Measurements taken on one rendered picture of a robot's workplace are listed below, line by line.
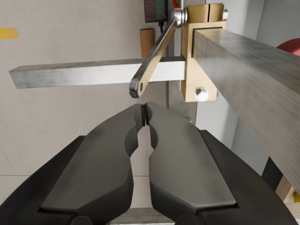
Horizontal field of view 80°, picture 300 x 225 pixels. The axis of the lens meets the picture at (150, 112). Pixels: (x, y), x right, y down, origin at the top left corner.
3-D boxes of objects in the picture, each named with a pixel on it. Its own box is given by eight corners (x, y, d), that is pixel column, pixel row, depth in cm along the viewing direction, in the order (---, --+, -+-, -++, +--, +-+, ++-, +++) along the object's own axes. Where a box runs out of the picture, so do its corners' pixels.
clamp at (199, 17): (180, 89, 33) (184, 102, 29) (182, 5, 26) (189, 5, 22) (211, 88, 33) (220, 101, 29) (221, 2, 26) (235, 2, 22)
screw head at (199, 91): (193, 99, 29) (195, 103, 28) (194, 87, 28) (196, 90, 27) (207, 99, 29) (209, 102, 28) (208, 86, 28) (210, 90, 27)
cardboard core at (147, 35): (143, 83, 112) (139, 30, 96) (143, 78, 118) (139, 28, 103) (156, 82, 111) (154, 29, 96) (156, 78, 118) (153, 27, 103)
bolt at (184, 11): (164, 9, 36) (172, 31, 25) (164, -6, 35) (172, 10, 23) (174, 8, 36) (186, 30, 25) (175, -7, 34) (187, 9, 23)
